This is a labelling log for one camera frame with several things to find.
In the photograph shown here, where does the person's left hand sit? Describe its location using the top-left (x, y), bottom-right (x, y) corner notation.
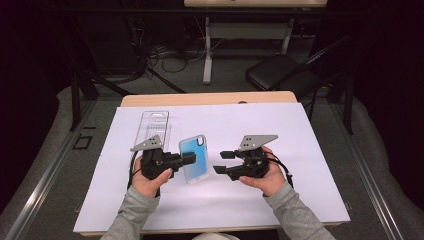
top-left (131, 159), bottom-right (175, 198)

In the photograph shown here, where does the white table sheet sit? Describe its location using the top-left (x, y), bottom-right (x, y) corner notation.
top-left (73, 102), bottom-right (351, 233)

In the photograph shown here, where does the blue phone case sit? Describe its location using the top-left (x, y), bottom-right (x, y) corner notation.
top-left (178, 134), bottom-right (210, 185)

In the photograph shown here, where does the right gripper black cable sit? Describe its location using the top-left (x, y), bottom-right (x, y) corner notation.
top-left (266, 155), bottom-right (295, 189)

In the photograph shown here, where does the black folding chair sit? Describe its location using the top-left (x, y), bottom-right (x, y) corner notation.
top-left (245, 33), bottom-right (354, 101)

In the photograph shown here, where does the white-legged desk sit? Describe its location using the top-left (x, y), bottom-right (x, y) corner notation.
top-left (183, 0), bottom-right (326, 85)

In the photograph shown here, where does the tangle of floor cables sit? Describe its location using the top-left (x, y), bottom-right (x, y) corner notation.
top-left (128, 16), bottom-right (228, 81)

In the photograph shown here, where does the black metal stand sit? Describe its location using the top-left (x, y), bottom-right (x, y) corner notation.
top-left (328, 71), bottom-right (355, 136)
top-left (69, 16), bottom-right (138, 132)

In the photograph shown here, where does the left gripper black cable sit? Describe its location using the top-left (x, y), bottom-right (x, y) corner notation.
top-left (127, 151), bottom-right (143, 192)

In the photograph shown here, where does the clear plastic packaging tray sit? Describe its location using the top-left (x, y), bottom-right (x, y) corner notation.
top-left (130, 110), bottom-right (172, 158)

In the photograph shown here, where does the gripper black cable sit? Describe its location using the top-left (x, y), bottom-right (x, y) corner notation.
top-left (127, 151), bottom-right (143, 192)
top-left (266, 155), bottom-right (295, 189)

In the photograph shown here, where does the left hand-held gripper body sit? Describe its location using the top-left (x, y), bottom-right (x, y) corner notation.
top-left (130, 134), bottom-right (184, 181)

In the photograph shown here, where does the person's right hand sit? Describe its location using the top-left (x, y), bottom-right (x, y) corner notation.
top-left (239, 145), bottom-right (288, 198)

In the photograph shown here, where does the aluminium floor rail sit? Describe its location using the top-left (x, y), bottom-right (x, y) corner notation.
top-left (328, 99), bottom-right (405, 240)
top-left (4, 99), bottom-right (98, 240)

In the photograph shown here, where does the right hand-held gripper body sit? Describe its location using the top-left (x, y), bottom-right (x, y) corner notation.
top-left (229, 134), bottom-right (280, 182)

